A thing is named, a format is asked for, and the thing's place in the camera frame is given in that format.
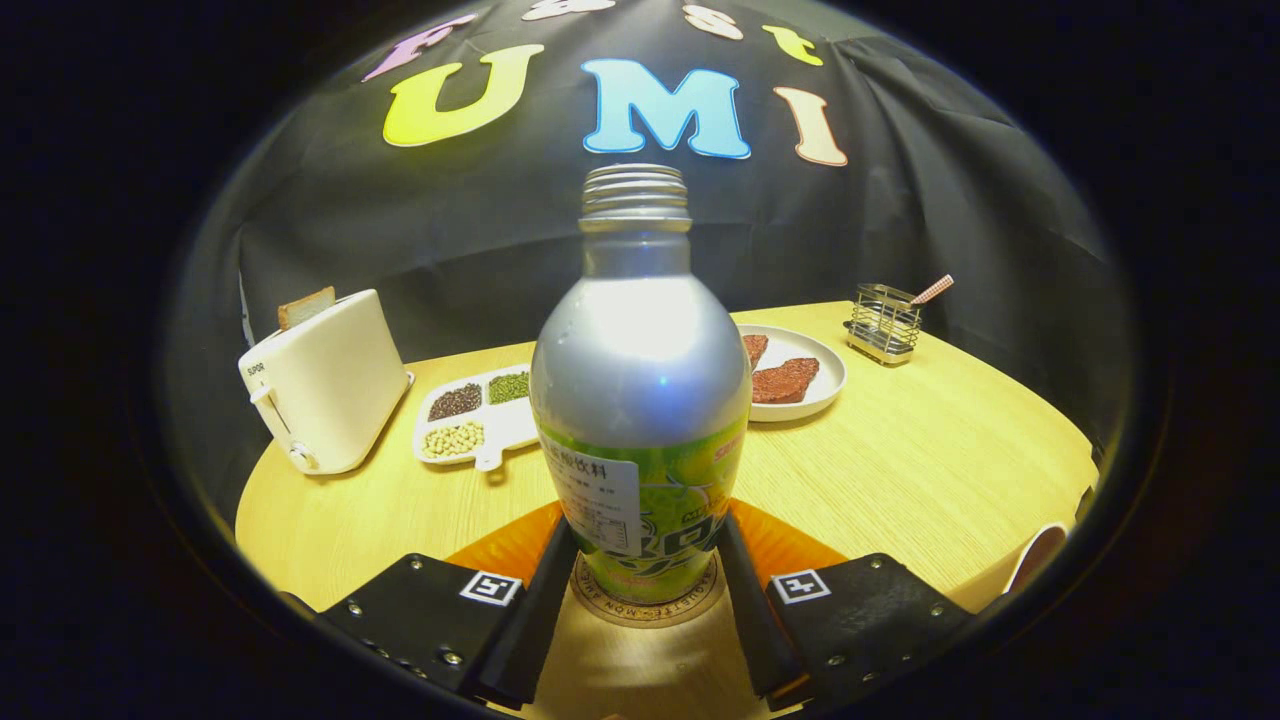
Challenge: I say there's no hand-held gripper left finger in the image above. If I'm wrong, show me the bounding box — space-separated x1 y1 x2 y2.
318 498 581 713

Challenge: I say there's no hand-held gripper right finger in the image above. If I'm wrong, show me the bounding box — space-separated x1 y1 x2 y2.
715 498 976 713

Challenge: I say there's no wire mesh holder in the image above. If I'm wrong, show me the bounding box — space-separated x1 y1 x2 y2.
844 283 923 366

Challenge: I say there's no silver green juice bottle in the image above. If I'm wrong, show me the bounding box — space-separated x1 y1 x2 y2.
529 164 753 607

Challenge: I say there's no white divided dish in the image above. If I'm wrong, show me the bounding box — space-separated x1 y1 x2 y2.
413 364 541 473

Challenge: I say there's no beige cup with handle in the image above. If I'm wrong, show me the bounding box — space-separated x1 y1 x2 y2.
1003 522 1071 596

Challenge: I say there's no toast slice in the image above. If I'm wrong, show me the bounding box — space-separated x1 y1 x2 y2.
277 286 338 332

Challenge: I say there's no white toaster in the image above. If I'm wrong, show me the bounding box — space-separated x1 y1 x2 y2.
238 289 415 476

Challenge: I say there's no wooden table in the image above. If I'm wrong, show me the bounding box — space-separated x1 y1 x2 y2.
234 300 1099 720

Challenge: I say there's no pile of yellow beans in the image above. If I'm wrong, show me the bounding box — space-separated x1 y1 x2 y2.
421 421 485 460

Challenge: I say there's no pile of dark beans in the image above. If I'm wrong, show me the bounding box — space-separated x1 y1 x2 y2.
428 383 483 422

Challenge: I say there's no round cork coaster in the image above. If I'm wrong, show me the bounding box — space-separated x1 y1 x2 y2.
568 553 728 630

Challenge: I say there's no white oval plate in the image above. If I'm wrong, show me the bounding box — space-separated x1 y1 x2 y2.
735 324 848 423

